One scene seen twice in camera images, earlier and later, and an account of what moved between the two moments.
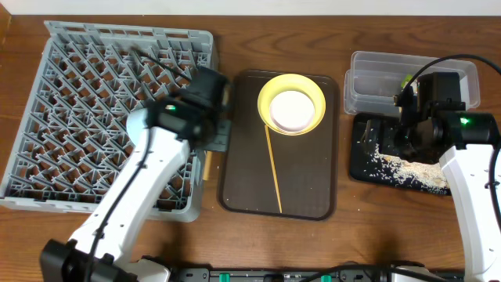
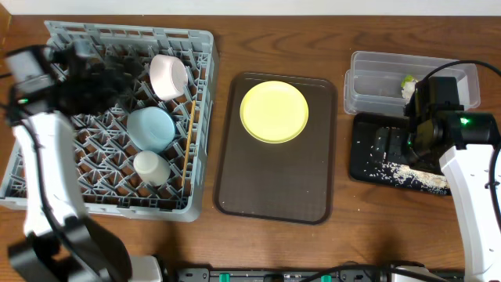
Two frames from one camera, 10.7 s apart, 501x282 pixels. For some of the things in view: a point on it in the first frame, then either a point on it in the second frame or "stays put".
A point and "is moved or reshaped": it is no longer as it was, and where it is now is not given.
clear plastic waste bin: [376, 78] stays put
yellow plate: [291, 104] is moved or reshaped
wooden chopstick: [208, 156] is moved or reshaped
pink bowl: [292, 110] to [168, 76]
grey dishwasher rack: [73, 142] stays put
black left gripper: [221, 139] to [111, 92]
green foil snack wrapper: [407, 79] stays put
